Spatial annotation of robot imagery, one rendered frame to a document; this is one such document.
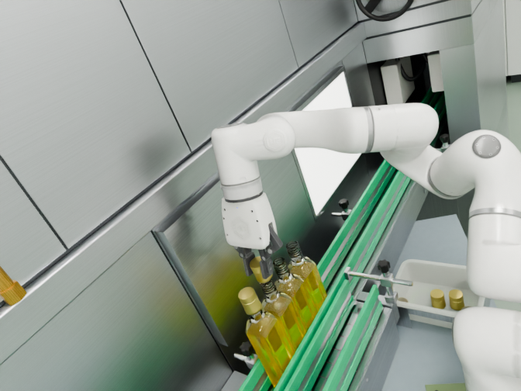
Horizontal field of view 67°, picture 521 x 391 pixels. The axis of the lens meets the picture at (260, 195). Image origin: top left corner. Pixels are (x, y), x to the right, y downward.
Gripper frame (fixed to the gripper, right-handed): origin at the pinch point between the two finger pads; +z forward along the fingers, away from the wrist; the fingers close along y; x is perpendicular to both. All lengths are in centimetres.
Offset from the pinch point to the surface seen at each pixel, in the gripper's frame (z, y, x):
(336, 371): 22.4, 13.5, 1.4
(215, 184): -15.6, -12.1, 5.1
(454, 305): 29, 27, 42
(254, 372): 24.1, -3.5, -4.4
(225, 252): 0.3, -12.1, 3.6
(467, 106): -12, 20, 107
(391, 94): -19, -11, 118
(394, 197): 9, 5, 67
